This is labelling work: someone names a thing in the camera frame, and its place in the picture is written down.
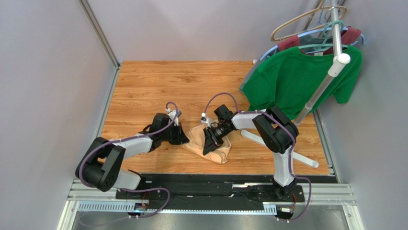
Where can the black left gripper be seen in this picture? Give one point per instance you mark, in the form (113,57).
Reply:
(180,137)

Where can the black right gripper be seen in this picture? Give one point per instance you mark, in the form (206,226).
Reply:
(212,135)

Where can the beige cloth napkin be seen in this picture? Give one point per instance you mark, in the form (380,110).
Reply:
(196,145)

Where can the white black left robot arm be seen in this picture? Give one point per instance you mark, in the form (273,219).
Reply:
(100,167)

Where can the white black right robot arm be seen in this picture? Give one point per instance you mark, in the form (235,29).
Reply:
(276,130)

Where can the green t-shirt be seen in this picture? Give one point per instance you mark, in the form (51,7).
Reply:
(289,78)

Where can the light blue hanger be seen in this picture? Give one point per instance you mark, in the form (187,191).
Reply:
(302,35)

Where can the teal plastic hanger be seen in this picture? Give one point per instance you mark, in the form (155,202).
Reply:
(331,38)

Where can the silver white clothes rack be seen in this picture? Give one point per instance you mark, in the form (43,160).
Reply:
(319,6)

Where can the red garment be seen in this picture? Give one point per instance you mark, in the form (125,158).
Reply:
(347,36)

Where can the aluminium front rail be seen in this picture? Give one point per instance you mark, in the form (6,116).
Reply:
(335,202)

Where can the aluminium frame rail left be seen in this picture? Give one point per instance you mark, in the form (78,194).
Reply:
(86,6)

